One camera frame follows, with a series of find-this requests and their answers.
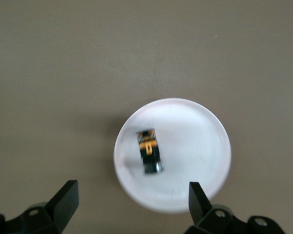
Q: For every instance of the pink round plate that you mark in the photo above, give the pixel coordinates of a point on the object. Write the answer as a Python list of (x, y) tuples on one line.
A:
[(185, 151)]

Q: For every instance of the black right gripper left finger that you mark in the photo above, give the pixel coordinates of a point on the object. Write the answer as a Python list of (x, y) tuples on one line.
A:
[(61, 212)]

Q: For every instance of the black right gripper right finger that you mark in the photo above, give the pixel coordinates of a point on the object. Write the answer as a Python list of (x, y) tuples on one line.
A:
[(201, 207)]

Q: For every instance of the orange black push-button switch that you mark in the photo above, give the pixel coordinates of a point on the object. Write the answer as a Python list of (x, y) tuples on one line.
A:
[(150, 153)]

